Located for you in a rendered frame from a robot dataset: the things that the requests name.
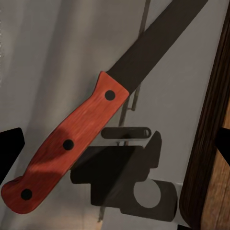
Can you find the cutting board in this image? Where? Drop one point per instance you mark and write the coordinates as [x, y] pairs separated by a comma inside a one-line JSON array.
[[210, 203]]

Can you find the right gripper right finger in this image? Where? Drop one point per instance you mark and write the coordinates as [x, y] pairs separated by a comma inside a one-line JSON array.
[[222, 141]]

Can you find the parer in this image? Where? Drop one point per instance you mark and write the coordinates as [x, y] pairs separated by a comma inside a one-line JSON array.
[[74, 134]]

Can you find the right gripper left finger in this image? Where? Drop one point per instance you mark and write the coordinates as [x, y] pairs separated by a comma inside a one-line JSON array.
[[11, 144]]

